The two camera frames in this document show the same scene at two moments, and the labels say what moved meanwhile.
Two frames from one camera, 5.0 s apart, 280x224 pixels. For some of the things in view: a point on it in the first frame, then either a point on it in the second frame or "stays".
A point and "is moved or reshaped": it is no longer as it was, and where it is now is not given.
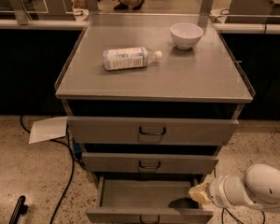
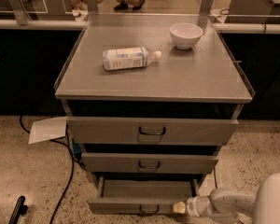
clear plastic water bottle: (127, 58) stays
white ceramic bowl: (186, 35) stays
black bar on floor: (20, 209) stays
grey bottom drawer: (142, 200) is moved or reshaped
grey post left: (21, 13) stays
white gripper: (217, 191) to (193, 205)
